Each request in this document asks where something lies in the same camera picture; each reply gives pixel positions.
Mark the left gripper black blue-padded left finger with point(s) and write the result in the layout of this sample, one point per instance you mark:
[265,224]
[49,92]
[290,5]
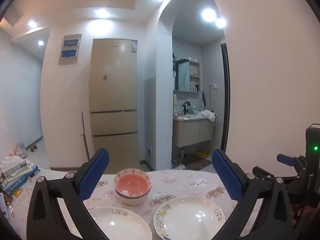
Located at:
[57,209]

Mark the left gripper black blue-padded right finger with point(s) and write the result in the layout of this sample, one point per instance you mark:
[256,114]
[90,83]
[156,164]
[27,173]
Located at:
[263,209]

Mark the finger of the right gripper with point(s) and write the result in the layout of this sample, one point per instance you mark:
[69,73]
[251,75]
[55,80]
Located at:
[287,159]
[262,174]

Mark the white life plate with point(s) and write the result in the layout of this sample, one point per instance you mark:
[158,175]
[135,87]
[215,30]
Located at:
[120,223]

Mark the white cat cartoon plate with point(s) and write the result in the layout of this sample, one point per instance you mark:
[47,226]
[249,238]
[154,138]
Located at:
[188,218]

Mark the white bowl dark rim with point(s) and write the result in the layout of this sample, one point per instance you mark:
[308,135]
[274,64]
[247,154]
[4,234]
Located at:
[133,201]

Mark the pink strawberry bowl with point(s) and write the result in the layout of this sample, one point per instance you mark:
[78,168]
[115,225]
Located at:
[132,183]

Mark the stack of books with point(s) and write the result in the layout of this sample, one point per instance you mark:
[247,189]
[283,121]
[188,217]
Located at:
[15,172]

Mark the patterned bathroom floor mat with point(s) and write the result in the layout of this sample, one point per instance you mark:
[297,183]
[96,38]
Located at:
[195,162]

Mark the pair of slippers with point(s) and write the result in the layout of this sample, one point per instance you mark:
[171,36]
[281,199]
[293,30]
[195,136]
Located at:
[33,147]

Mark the white cloth on vanity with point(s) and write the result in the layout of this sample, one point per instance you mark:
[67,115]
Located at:
[209,115]

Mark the beige bathroom vanity cabinet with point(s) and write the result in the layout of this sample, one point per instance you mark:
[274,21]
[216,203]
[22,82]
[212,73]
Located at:
[192,130]

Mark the pink cartoon tablecloth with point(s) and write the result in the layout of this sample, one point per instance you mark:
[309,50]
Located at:
[166,185]

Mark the black faucet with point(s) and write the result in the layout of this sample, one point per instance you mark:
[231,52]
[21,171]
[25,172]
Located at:
[186,108]

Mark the mirror cabinet with shelves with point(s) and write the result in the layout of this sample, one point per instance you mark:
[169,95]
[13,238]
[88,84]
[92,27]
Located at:
[186,74]

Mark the beige three-door refrigerator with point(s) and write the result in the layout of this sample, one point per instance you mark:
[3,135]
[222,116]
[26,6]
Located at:
[113,101]

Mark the glass door black frame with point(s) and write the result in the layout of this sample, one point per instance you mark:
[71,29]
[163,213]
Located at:
[227,94]

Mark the wall electrical panel box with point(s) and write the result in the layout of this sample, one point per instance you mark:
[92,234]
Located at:
[69,49]

